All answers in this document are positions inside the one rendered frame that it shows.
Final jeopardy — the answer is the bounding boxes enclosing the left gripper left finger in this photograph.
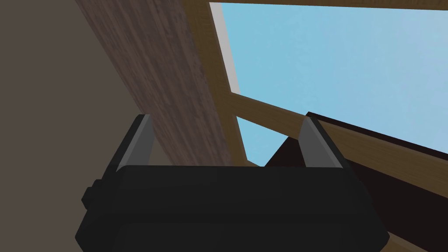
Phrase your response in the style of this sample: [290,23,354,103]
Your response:
[108,113,155,173]

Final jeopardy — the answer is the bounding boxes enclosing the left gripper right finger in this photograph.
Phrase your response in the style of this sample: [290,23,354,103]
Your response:
[298,116,350,169]

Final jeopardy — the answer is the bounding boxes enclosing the brown wooden curtain panel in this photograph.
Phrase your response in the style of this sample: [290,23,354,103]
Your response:
[74,0,235,167]

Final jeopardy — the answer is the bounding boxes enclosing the wooden framed window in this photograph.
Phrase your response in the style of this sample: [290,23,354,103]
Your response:
[180,0,448,252]

